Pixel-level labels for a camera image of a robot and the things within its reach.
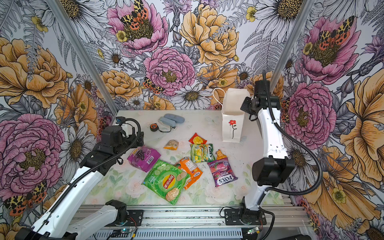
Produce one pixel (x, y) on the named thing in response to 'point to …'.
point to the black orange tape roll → (154, 127)
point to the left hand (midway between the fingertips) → (133, 138)
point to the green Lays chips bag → (166, 180)
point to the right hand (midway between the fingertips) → (245, 111)
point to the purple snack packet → (143, 157)
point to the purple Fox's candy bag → (221, 171)
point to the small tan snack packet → (171, 144)
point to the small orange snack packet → (220, 155)
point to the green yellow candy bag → (201, 153)
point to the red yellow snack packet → (196, 139)
